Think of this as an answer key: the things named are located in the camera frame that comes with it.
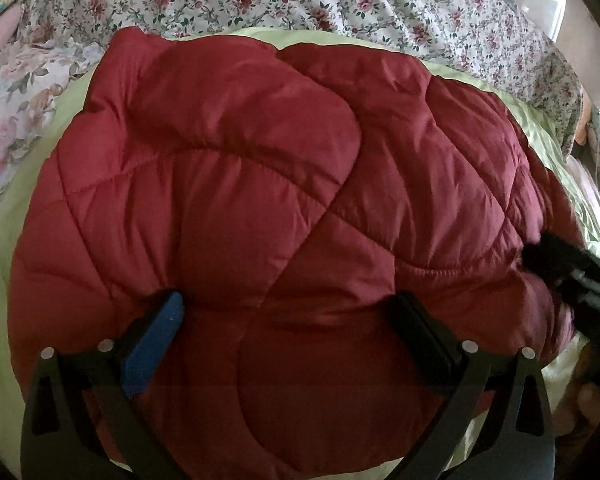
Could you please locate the light green bed sheet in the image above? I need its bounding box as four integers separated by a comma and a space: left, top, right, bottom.
0, 26, 600, 480

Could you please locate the red quilted puffer jacket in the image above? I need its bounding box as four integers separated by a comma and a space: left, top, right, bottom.
7, 26, 589, 480

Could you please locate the small floral pattern quilt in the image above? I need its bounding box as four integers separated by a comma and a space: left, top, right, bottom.
18, 0, 582, 148

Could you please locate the large rose pattern blanket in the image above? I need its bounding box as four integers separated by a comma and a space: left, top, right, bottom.
0, 39, 104, 201

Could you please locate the person's right hand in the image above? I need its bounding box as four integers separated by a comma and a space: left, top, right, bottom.
553, 341, 600, 437

